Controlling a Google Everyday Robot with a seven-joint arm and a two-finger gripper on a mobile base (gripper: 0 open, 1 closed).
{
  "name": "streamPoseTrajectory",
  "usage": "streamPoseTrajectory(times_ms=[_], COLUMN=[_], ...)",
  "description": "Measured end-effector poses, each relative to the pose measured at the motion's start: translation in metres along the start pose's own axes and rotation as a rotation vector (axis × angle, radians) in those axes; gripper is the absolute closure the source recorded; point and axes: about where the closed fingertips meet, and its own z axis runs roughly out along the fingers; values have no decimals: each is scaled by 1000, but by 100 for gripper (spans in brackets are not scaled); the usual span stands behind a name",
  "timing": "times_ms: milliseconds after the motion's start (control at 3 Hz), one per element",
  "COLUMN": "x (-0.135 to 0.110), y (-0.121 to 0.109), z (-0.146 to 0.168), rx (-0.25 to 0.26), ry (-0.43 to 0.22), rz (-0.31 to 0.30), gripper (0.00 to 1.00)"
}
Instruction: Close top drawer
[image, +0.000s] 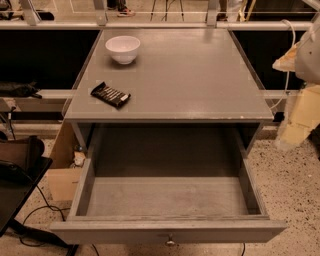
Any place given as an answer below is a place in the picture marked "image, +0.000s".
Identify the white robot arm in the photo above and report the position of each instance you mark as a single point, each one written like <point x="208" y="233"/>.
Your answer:
<point x="303" y="58"/>

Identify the metal railing frame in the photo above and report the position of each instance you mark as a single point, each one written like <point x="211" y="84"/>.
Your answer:
<point x="57" y="53"/>

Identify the brown bag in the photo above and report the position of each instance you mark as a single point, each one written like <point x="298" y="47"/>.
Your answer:
<point x="21" y="154"/>

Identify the white ceramic bowl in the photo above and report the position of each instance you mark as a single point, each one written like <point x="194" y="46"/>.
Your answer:
<point x="123" y="49"/>

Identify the black cloth on rail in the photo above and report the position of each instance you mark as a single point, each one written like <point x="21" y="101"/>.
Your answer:
<point x="19" y="89"/>

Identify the black side table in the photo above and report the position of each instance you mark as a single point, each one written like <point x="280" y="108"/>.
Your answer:
<point x="13" y="195"/>

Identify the person's foot in sandal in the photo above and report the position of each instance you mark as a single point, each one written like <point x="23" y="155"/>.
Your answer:
<point x="126" y="13"/>

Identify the grey top drawer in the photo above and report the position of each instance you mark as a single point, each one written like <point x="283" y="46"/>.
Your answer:
<point x="167" y="185"/>

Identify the cardboard box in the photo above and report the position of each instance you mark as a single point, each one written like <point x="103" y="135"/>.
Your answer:
<point x="62" y="177"/>

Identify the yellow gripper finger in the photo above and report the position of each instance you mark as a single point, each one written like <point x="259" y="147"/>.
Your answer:
<point x="302" y="120"/>
<point x="286" y="63"/>

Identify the grey drawer cabinet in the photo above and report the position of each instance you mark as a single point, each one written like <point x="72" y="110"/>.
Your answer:
<point x="180" y="77"/>

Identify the black snack bar packet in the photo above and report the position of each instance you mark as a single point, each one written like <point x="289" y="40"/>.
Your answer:
<point x="110" y="96"/>

